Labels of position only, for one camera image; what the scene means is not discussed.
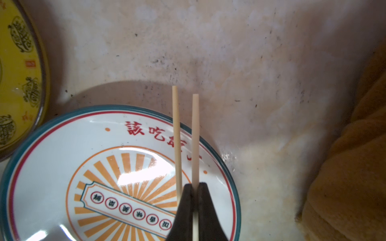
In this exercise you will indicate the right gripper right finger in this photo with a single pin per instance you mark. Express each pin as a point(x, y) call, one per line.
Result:
point(209, 226)

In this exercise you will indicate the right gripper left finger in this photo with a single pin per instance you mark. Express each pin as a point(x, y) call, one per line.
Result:
point(182, 227)

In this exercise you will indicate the bare wooden chopstick pair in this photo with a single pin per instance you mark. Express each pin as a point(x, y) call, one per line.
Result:
point(195, 152)

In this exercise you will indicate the white plate orange sunburst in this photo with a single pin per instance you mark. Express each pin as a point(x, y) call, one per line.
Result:
point(101, 173)

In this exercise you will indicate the brown teddy bear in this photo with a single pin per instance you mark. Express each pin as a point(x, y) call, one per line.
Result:
point(347, 200)

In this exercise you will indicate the yellow patterned plate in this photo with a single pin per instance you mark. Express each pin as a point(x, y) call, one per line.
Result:
point(25, 78)

